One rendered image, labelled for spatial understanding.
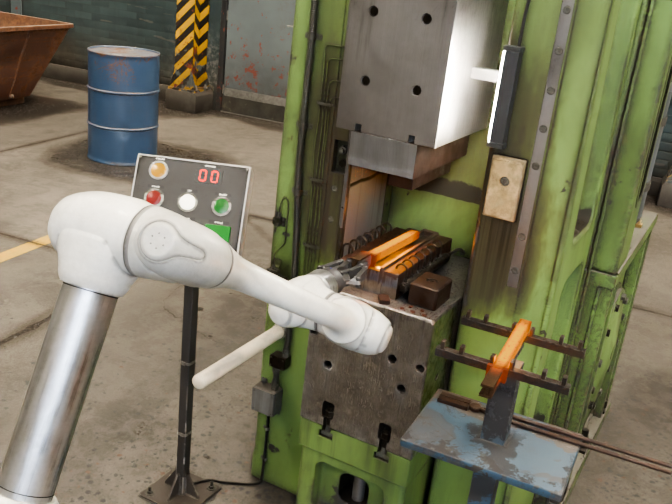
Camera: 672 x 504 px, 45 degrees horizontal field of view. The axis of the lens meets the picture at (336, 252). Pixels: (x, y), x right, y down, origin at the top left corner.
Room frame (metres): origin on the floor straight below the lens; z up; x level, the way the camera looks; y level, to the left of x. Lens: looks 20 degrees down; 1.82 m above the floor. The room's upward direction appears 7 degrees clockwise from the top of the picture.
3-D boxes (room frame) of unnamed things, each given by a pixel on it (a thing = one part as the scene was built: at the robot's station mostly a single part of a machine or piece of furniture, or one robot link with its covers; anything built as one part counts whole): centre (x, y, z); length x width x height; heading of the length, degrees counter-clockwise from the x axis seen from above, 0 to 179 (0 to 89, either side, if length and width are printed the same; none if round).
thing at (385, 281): (2.34, -0.19, 0.96); 0.42 x 0.20 x 0.09; 153
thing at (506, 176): (2.12, -0.43, 1.27); 0.09 x 0.02 x 0.17; 63
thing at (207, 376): (2.22, 0.26, 0.62); 0.44 x 0.05 x 0.05; 153
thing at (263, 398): (2.41, 0.18, 0.36); 0.09 x 0.07 x 0.12; 63
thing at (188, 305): (2.32, 0.44, 0.54); 0.04 x 0.04 x 1.08; 63
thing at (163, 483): (2.33, 0.44, 0.05); 0.22 x 0.22 x 0.09; 63
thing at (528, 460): (1.76, -0.45, 0.71); 0.40 x 0.30 x 0.02; 67
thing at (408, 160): (2.34, -0.19, 1.32); 0.42 x 0.20 x 0.10; 153
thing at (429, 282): (2.12, -0.28, 0.95); 0.12 x 0.08 x 0.06; 153
